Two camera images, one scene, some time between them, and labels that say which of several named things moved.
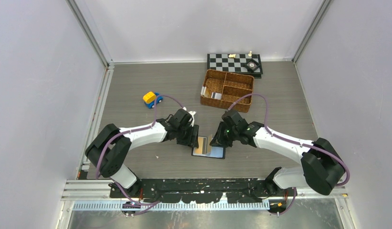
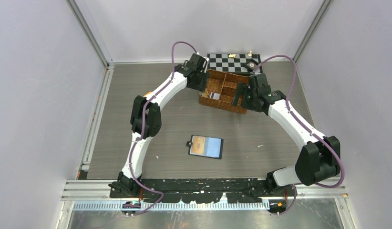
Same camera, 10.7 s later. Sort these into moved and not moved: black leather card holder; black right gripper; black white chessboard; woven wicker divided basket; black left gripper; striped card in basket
Moved: black right gripper; black left gripper
Not moved: woven wicker divided basket; black leather card holder; striped card in basket; black white chessboard
